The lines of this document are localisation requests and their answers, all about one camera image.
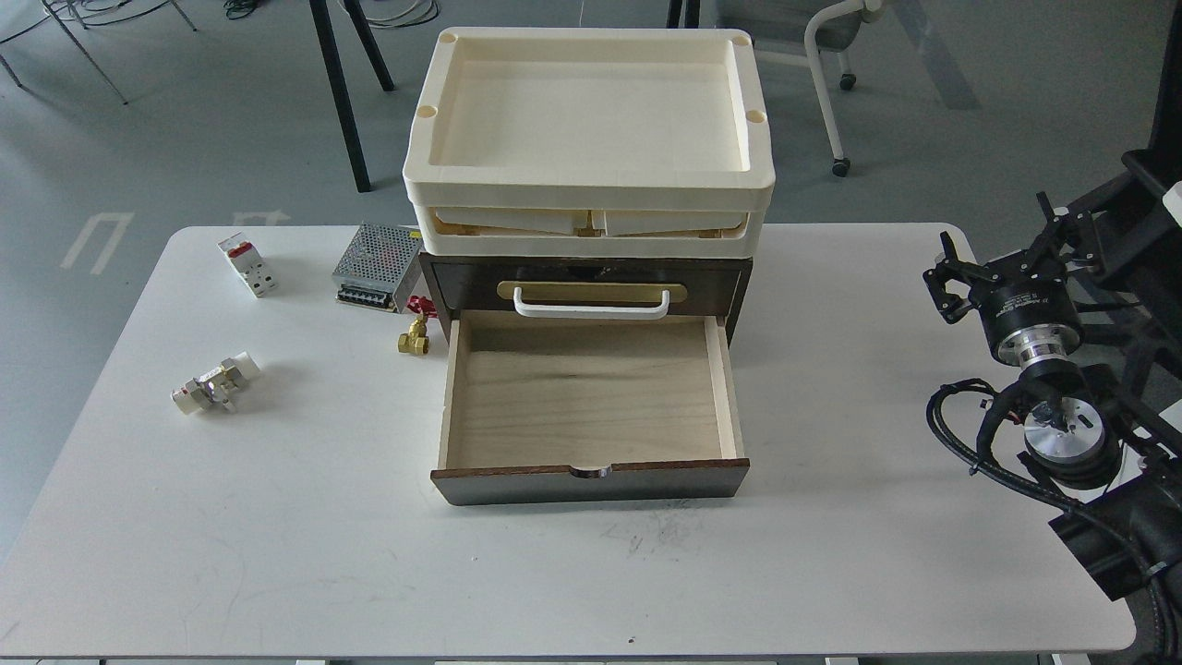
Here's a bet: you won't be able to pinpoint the brass valve red handle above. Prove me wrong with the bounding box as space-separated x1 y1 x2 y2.
397 296 439 357

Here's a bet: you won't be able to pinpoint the white drawer handle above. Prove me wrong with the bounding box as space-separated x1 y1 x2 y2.
513 285 671 320

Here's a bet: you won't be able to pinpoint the white metal plug adapter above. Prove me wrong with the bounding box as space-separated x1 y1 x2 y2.
173 352 261 413

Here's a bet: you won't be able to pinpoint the cream plastic stacked tray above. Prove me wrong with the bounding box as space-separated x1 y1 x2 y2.
403 27 777 260

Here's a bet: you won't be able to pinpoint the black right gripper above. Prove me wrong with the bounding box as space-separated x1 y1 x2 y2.
922 193 1105 365

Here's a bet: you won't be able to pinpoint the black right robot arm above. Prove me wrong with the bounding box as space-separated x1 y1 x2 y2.
922 13 1181 664

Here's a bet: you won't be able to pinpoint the white chair frame with casters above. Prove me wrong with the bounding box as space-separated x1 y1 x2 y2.
720 0 887 178

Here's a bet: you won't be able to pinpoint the open wooden drawer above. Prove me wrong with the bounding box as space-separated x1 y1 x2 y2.
430 309 751 506

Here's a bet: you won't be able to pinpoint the grey metal chair legs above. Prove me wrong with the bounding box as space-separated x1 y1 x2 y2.
0 0 199 104

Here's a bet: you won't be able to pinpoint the white red circuit breaker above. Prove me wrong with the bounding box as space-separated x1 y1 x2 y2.
217 233 277 296

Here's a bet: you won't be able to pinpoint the metal mesh power supply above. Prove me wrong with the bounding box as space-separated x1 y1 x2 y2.
332 224 423 312

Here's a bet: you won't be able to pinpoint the black table legs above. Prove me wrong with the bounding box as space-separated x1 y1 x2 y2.
309 0 396 193

